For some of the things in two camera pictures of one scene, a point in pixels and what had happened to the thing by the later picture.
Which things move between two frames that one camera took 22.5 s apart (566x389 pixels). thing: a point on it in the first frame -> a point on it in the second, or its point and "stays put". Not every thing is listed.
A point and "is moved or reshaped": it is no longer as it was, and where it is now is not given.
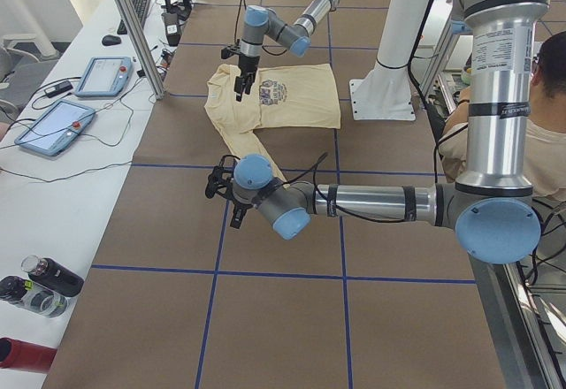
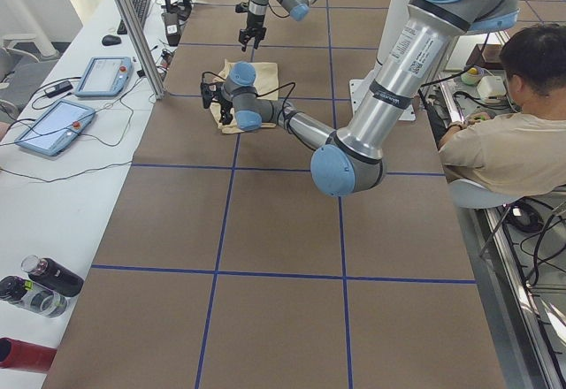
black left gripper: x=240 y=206 -> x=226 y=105
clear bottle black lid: x=19 y=291 stays put
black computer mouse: x=110 y=40 stays put
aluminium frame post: x=155 y=80 stays put
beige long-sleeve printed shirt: x=302 y=96 is moved or reshaped
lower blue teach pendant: x=52 y=125 stays put
